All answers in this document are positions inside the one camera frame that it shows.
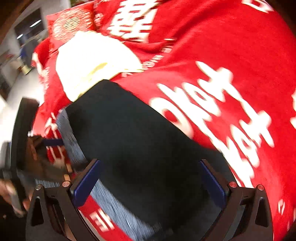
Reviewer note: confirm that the red printed blanket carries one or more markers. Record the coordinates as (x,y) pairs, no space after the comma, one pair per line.
(231,46)

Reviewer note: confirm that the red patterned pillow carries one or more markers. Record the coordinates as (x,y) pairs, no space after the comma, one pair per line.
(69,25)

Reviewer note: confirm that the black pants leaf-print waistband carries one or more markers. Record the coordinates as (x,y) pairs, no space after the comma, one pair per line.
(138,150)

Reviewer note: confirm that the white cloth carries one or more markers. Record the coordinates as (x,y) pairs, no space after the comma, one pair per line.
(92,60)

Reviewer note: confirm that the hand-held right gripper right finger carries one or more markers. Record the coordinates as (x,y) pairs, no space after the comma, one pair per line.
(212,183)

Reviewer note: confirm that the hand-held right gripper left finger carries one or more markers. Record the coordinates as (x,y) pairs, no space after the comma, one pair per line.
(86,183)

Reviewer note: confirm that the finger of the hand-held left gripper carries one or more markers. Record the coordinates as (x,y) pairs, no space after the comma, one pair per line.
(53,142)
(44,157)

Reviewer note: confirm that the person's left hand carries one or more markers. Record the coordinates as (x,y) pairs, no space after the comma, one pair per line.
(7,186)

